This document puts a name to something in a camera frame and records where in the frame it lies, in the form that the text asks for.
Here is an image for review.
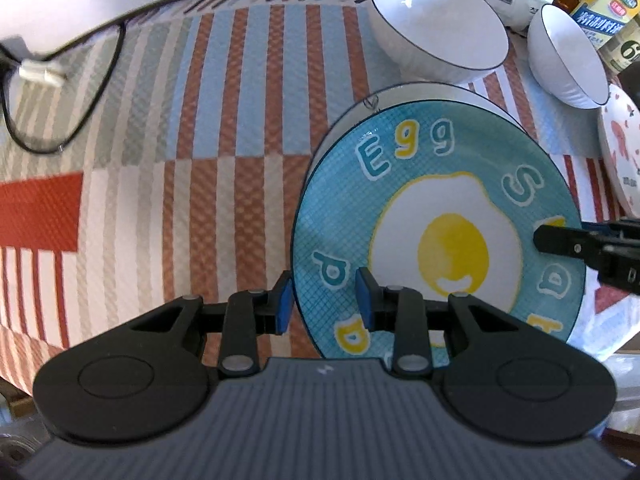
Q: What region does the large white bowl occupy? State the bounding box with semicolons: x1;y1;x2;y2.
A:
369;0;510;85

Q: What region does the bottle with yellow label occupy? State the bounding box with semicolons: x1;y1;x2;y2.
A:
555;0;640;74

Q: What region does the small white bowl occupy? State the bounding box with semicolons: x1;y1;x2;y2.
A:
527;4;611;110

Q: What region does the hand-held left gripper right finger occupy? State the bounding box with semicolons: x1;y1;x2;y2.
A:
355;266;522;378

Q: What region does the white plate with dark rim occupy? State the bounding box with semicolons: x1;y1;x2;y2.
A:
302;81;538;211

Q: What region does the black cable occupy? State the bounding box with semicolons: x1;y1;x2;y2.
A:
0;19;129;154

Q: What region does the striped tablecloth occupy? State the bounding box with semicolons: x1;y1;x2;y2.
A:
0;0;640;397

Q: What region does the white cable connector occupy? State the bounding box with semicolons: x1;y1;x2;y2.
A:
17;57;69;89

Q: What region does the blue egg print plate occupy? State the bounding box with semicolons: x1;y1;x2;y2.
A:
291;100;587;361

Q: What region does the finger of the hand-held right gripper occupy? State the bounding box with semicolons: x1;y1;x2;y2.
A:
533;219;640;294

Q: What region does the pink printed plate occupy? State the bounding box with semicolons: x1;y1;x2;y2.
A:
597;82;640;222

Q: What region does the white plastic bag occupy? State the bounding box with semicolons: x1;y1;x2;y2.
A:
565;280;640;362

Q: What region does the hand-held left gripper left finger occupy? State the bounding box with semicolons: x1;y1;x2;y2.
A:
130;270;294;379

